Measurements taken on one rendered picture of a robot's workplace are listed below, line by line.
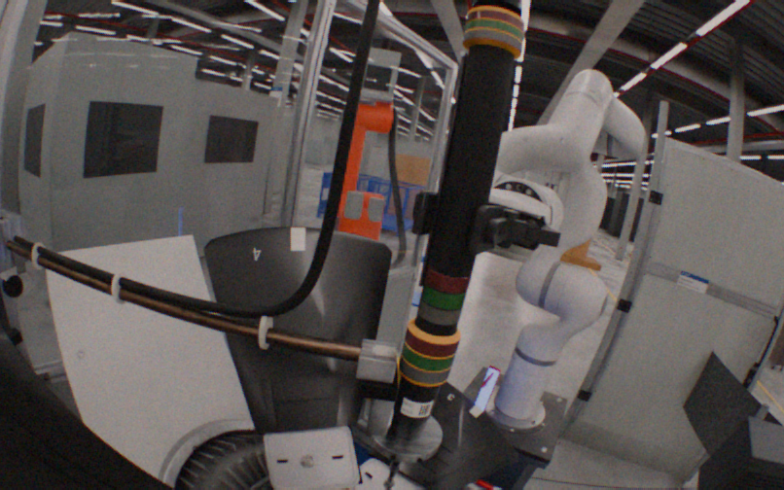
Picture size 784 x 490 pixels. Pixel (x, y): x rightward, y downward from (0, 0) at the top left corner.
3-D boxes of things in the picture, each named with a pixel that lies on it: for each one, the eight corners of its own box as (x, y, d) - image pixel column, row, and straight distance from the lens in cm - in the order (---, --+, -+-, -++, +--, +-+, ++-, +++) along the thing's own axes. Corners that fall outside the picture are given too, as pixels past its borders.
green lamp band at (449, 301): (422, 305, 25) (425, 290, 24) (419, 288, 28) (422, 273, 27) (467, 312, 25) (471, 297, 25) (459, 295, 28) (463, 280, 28)
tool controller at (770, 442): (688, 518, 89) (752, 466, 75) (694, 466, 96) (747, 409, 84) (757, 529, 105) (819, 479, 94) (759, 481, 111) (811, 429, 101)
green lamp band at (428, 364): (402, 367, 27) (405, 354, 26) (401, 338, 30) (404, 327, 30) (457, 374, 28) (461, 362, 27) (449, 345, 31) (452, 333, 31)
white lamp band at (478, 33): (469, 32, 24) (470, 23, 24) (457, 51, 28) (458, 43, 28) (530, 50, 25) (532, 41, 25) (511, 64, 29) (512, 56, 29)
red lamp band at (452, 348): (405, 353, 26) (408, 339, 25) (404, 326, 30) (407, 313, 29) (461, 361, 27) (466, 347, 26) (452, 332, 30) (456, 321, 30)
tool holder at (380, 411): (343, 455, 32) (356, 372, 25) (351, 405, 37) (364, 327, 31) (443, 466, 33) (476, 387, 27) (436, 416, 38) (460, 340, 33)
